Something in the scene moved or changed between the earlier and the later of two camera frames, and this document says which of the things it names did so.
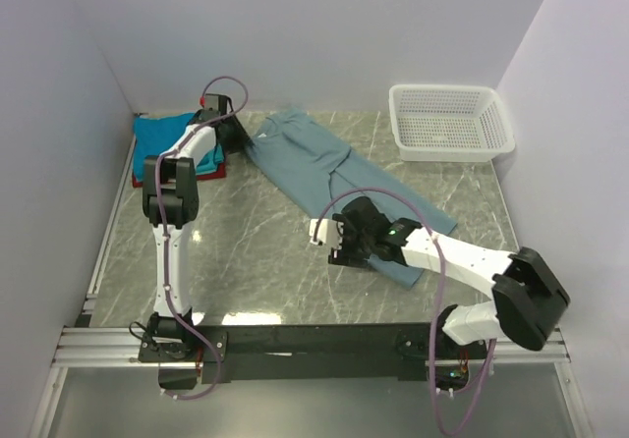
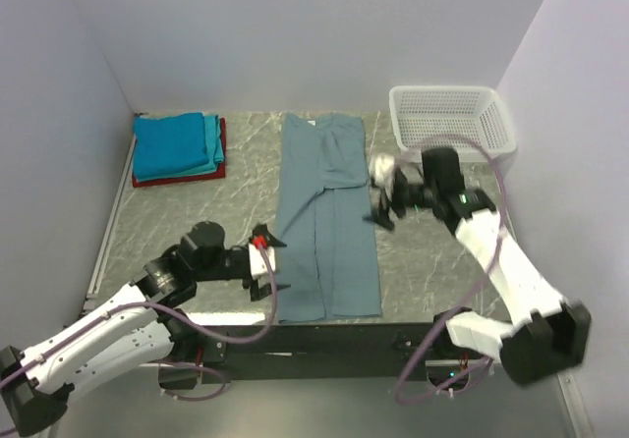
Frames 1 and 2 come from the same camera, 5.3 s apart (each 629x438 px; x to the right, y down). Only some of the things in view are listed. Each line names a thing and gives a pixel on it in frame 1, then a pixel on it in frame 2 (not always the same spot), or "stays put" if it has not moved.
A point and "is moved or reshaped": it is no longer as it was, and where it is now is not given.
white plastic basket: [449, 123] stays put
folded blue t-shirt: [152, 136] stays put
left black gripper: [242, 137] to [256, 292]
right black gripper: [344, 255] to [381, 217]
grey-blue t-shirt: [379, 219] is moved or reshaped
